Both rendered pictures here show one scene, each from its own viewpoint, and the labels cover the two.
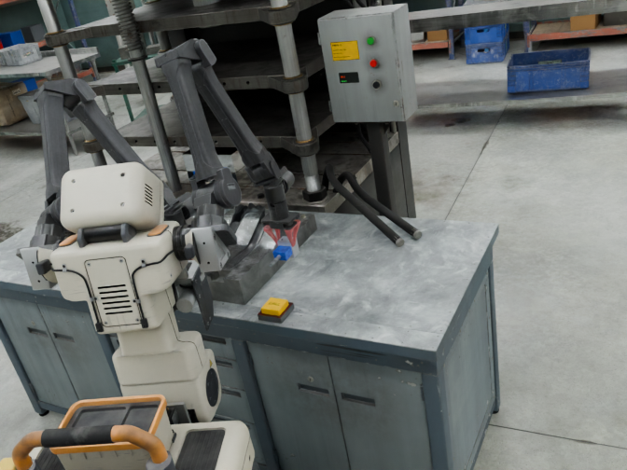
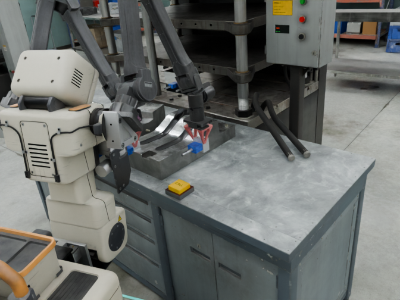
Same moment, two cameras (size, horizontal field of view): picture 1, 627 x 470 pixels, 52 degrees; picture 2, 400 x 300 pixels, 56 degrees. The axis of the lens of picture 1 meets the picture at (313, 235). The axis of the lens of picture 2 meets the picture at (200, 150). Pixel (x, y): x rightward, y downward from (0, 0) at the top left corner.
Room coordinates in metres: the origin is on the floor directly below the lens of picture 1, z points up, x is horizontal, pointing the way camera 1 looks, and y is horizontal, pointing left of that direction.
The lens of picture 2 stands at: (0.44, -0.20, 1.58)
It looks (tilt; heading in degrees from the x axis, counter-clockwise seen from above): 27 degrees down; 12
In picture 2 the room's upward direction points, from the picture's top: 5 degrees counter-clockwise
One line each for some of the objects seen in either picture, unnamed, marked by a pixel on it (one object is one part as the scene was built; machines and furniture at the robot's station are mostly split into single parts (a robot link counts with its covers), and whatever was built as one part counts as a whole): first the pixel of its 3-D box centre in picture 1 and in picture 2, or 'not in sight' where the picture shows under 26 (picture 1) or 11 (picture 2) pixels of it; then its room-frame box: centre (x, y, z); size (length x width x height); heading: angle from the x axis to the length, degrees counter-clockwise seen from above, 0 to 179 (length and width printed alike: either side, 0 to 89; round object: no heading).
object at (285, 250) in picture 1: (281, 255); (193, 148); (1.72, 0.11, 0.93); 0.13 x 0.05 x 0.05; 149
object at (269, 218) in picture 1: (278, 210); (197, 114); (1.75, 0.09, 1.06); 0.10 x 0.07 x 0.07; 58
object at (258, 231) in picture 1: (240, 232); (175, 127); (1.96, 0.24, 0.92); 0.35 x 0.16 x 0.09; 148
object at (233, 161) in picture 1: (240, 151); (205, 76); (2.94, 0.26, 0.87); 0.50 x 0.27 x 0.17; 148
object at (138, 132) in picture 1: (240, 128); (208, 61); (3.02, 0.25, 0.96); 1.29 x 0.83 x 0.18; 58
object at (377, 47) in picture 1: (384, 193); (295, 121); (2.45, -0.33, 0.74); 0.31 x 0.22 x 1.47; 58
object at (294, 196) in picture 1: (245, 166); (208, 87); (3.03, 0.26, 0.76); 1.30 x 0.84 x 0.07; 58
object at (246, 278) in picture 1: (247, 242); (180, 136); (1.97, 0.22, 0.87); 0.50 x 0.26 x 0.14; 148
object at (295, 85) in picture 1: (228, 78); (205, 25); (3.02, 0.25, 1.20); 1.29 x 0.83 x 0.19; 58
